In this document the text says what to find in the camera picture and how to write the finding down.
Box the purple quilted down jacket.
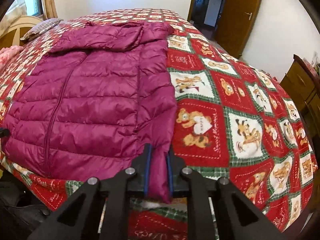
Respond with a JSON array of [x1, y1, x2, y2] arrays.
[[1, 20, 178, 204]]

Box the brown wooden door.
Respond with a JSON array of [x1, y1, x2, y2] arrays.
[[214, 0, 265, 58]]

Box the brown wooden dresser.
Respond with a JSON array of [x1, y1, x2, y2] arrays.
[[279, 54, 320, 140]]

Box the beige narrow floral curtain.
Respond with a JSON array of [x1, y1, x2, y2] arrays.
[[41, 0, 58, 20]]

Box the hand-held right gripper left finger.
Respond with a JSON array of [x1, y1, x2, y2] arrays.
[[25, 143, 152, 240]]

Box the cream wooden headboard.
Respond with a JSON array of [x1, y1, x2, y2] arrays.
[[0, 15, 42, 49]]

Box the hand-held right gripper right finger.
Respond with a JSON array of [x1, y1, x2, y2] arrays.
[[166, 147, 297, 240]]

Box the pink folded floral blanket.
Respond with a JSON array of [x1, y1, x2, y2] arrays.
[[0, 45, 23, 68]]

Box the red checked bear bedspread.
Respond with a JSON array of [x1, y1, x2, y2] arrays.
[[0, 7, 318, 240]]

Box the beige sheer floral curtain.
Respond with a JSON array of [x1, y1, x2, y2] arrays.
[[0, 2, 28, 28]]

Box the striped pillow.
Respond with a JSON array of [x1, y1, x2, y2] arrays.
[[20, 18, 64, 41]]

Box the clutter on dresser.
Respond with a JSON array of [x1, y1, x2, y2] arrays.
[[302, 52, 320, 75]]

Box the black bag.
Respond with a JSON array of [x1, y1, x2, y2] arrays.
[[0, 180, 54, 240]]

